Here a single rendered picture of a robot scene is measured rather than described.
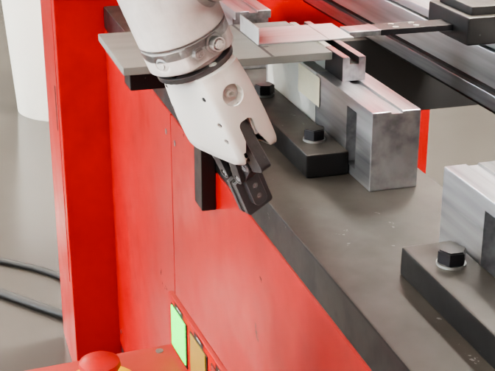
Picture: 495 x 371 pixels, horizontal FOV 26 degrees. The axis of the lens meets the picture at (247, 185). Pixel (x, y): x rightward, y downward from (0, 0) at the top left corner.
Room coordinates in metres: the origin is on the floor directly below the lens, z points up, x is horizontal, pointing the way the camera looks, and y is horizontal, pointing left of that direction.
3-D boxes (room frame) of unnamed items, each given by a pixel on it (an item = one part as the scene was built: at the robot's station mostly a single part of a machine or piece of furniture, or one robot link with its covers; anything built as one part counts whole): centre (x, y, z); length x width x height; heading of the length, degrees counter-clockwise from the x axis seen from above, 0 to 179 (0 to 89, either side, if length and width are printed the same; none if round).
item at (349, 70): (1.37, -0.10, 0.99); 0.20 x 0.03 x 0.03; 17
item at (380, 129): (1.34, -0.11, 0.92); 0.39 x 0.06 x 0.10; 17
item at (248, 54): (1.35, 0.05, 1.00); 0.26 x 0.18 x 0.01; 107
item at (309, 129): (1.24, -0.08, 0.91); 0.03 x 0.03 x 0.02
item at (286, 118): (1.34, -0.05, 0.89); 0.30 x 0.05 x 0.03; 17
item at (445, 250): (0.89, -0.19, 0.91); 0.03 x 0.03 x 0.02
